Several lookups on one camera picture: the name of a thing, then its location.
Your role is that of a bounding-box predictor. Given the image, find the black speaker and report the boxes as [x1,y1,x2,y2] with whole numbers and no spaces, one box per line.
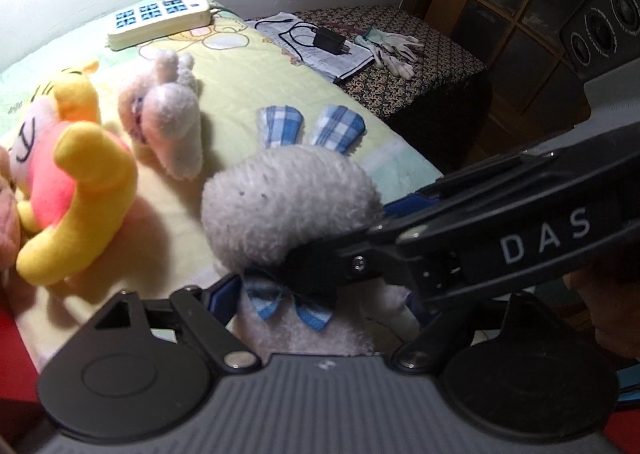
[560,0,639,82]

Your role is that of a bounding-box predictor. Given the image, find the red cardboard box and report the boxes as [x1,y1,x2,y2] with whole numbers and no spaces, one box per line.
[0,291,41,442]

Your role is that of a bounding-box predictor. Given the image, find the black charger adapter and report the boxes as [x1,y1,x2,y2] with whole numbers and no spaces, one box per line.
[312,26,350,56]

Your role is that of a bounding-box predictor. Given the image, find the yellow tiger plush pink shirt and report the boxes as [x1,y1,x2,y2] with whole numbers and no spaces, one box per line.
[9,61,138,286]

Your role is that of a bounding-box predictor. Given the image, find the baby print bed sheet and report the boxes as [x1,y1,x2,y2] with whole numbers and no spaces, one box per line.
[0,0,445,375]

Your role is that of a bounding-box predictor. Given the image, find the white power strip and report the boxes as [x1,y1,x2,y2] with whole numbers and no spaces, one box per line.
[106,0,212,50]

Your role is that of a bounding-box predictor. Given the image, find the dark patterned cloth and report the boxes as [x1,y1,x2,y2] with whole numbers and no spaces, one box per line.
[296,6,490,119]

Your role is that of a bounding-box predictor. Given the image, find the white work gloves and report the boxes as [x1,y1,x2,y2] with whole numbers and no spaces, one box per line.
[354,26,424,80]

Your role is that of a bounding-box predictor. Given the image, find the pink white rabbit plush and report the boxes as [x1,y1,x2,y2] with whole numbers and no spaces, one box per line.
[117,49,204,180]

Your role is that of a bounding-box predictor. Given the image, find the printed paper sheet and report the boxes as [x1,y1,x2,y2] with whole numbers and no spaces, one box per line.
[246,12,373,84]

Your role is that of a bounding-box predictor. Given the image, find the white rabbit plush blue ears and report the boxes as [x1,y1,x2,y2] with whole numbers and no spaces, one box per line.
[201,106,409,360]

